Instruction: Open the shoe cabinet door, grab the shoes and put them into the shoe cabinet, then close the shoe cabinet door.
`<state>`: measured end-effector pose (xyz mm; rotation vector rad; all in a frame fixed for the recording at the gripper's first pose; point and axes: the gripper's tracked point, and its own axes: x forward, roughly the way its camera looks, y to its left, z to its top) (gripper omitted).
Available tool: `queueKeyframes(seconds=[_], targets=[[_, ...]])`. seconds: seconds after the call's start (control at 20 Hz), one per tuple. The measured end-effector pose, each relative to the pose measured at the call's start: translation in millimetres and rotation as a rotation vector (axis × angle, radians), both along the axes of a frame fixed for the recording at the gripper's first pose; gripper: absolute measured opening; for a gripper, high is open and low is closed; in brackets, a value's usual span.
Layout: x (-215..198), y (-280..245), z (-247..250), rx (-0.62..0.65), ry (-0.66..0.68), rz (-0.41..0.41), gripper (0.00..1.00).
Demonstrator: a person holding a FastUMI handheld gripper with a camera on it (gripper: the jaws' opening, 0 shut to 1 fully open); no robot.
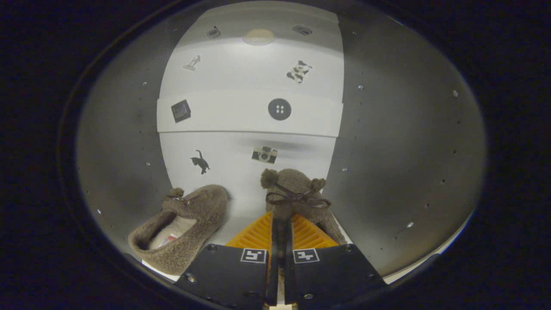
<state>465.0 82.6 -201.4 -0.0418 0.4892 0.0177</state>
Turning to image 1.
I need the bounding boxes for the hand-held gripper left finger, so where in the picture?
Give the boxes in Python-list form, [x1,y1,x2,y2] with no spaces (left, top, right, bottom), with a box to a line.
[174,211,279,310]

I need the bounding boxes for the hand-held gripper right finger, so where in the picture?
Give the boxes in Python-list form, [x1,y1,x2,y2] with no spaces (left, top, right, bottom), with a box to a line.
[282,213,388,310]

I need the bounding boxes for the brown fuzzy shoe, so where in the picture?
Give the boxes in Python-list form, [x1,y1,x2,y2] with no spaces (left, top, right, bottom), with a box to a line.
[260,168,347,247]
[128,184,229,276]

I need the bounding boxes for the grey shoe cabinet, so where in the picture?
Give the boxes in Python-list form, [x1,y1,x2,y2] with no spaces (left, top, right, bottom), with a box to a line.
[75,0,489,285]

